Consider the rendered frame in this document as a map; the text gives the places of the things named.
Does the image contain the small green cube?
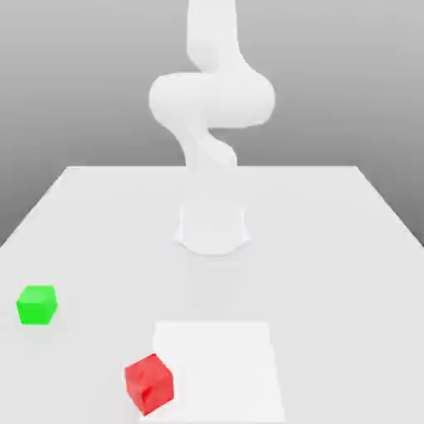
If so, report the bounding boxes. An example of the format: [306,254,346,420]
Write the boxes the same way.
[15,284,59,326]

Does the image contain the small red cube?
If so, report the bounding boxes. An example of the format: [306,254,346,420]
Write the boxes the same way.
[124,353,176,417]

